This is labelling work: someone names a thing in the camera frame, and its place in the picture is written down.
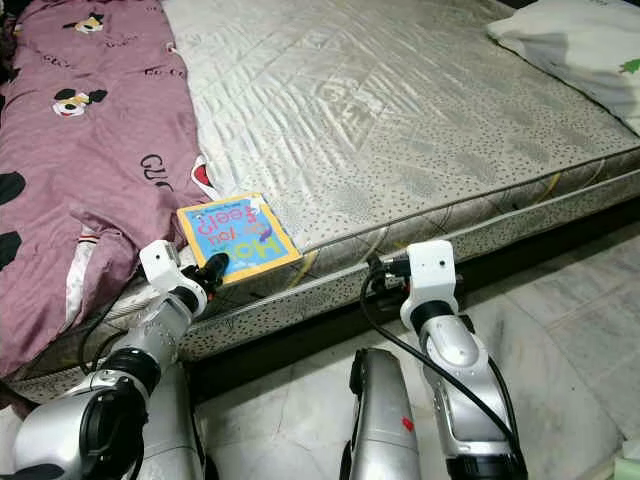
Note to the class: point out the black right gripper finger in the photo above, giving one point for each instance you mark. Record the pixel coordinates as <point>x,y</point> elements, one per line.
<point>372,265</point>

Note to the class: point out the white quilted mattress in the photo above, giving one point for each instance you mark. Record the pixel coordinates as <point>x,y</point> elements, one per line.
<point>380,120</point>

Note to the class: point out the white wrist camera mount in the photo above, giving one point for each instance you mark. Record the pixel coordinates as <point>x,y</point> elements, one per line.
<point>163,265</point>
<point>432,275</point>

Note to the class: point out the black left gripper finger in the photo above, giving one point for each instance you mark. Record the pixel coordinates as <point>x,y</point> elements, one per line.
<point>217,270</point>

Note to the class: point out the cream pillow with green leaf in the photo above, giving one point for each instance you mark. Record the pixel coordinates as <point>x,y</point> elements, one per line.
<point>580,50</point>

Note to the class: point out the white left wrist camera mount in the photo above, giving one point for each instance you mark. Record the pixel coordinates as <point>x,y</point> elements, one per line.
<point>163,265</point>

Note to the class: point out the blue yellow children's book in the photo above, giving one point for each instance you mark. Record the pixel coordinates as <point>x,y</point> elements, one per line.
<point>240,233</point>

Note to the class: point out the grey left robot leg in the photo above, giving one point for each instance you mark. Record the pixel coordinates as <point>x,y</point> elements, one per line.
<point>175,430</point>

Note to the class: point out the pink cartoon print blanket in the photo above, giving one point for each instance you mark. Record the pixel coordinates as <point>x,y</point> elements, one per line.
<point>90,170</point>

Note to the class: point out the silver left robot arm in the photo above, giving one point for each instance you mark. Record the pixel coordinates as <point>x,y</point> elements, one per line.
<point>150,345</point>

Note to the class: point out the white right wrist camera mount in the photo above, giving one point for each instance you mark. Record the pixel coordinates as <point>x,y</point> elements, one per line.
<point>432,275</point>

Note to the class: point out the grey robot leg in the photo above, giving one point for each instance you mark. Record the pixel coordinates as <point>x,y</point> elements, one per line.
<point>380,420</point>
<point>175,430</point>

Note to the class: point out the grey right robot leg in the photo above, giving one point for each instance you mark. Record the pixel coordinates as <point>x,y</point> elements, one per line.
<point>380,420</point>

